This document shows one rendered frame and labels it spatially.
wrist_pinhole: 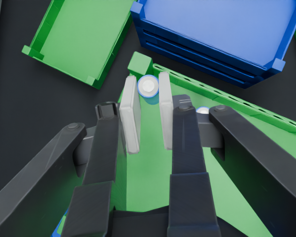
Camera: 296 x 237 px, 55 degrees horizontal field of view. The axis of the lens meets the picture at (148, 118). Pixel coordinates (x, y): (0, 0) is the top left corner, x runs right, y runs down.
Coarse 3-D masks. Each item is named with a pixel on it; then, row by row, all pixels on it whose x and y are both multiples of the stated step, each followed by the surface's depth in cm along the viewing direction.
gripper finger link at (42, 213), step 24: (48, 144) 13; (72, 144) 13; (24, 168) 12; (48, 168) 11; (72, 168) 13; (0, 192) 10; (24, 192) 10; (48, 192) 11; (72, 192) 13; (0, 216) 9; (24, 216) 10; (48, 216) 11
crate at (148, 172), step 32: (192, 96) 36; (224, 96) 30; (160, 128) 36; (288, 128) 33; (128, 160) 36; (160, 160) 36; (128, 192) 36; (160, 192) 36; (224, 192) 35; (256, 224) 35
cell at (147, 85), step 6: (144, 78) 22; (150, 78) 22; (156, 78) 22; (138, 84) 22; (144, 84) 22; (150, 84) 22; (156, 84) 22; (138, 90) 22; (144, 90) 22; (150, 90) 22; (156, 90) 22; (144, 96) 22; (150, 96) 22; (156, 96) 23; (150, 102) 25; (156, 102) 26
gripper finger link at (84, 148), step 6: (120, 120) 16; (90, 132) 15; (84, 138) 15; (90, 138) 15; (78, 144) 15; (84, 144) 15; (90, 144) 15; (78, 150) 15; (84, 150) 15; (72, 156) 15; (78, 156) 15; (84, 156) 15; (78, 162) 15; (84, 162) 15
